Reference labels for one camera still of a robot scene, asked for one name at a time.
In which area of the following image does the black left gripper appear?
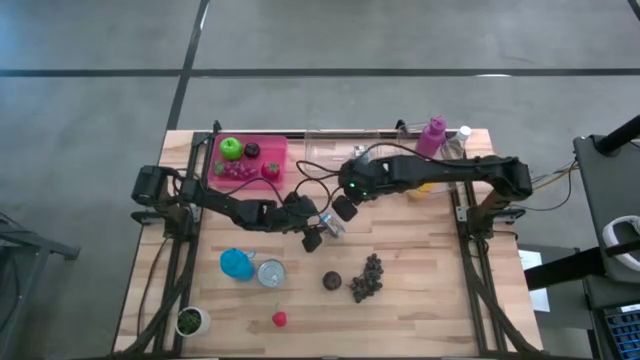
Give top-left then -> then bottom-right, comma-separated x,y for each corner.
282,192 -> 331,238

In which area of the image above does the tuna can blue label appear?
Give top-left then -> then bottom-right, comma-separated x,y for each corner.
319,213 -> 347,239
257,258 -> 287,289

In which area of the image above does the dark purple toy plum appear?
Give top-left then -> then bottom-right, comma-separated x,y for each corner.
321,270 -> 343,292

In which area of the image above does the yellow squeeze bottle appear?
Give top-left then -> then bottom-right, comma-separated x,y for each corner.
406,182 -> 437,202

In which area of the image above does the dark toy grape bunch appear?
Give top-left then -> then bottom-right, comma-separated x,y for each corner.
347,253 -> 386,305

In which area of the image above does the red toy tomato green top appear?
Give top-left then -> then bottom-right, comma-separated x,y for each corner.
261,160 -> 282,182

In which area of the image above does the purple squeeze bottle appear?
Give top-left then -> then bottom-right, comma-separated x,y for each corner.
414,115 -> 449,160

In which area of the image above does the blue squeeze bottle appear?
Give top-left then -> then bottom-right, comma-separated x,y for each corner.
219,247 -> 257,283

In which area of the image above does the red toy grape bunch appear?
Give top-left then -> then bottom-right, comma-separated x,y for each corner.
213,159 -> 260,181

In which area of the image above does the clear plastic bottle white cap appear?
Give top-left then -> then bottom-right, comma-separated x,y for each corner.
440,125 -> 473,161

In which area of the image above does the green toy apple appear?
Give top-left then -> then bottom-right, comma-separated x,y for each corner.
219,137 -> 245,162

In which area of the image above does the clear plastic bin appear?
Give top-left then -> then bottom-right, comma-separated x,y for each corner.
393,123 -> 466,202
302,128 -> 384,181

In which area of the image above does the pink plastic bin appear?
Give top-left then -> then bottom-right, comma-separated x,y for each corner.
207,133 -> 290,192

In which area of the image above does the small red toy strawberry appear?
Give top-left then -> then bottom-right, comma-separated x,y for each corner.
271,302 -> 289,329

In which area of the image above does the small plant white pot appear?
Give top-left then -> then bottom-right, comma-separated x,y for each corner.
174,305 -> 212,338

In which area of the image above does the white paper sheet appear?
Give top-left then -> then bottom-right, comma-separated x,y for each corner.
518,248 -> 552,314

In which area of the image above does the black side desk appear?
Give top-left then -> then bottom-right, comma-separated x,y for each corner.
524,133 -> 640,360

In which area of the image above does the black pole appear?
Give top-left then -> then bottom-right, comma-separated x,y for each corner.
594,113 -> 640,157

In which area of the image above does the white round device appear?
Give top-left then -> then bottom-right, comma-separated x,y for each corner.
601,214 -> 640,274

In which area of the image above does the grey metal stand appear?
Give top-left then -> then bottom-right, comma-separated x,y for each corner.
0,214 -> 82,360

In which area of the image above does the colourful backlit keyboard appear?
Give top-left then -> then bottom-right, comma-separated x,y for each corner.
602,302 -> 640,360

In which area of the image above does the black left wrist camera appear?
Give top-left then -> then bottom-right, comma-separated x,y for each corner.
301,227 -> 324,254

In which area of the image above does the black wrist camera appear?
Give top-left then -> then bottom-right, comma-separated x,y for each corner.
332,195 -> 360,223
301,227 -> 324,254

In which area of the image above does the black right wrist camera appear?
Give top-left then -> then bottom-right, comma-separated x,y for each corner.
332,195 -> 360,223

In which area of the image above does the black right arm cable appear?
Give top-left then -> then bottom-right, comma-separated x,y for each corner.
295,141 -> 436,216

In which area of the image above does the black aluminium table frame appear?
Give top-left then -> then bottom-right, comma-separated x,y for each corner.
149,119 -> 526,359

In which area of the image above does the brown cable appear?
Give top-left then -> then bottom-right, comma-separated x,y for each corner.
135,233 -> 171,326

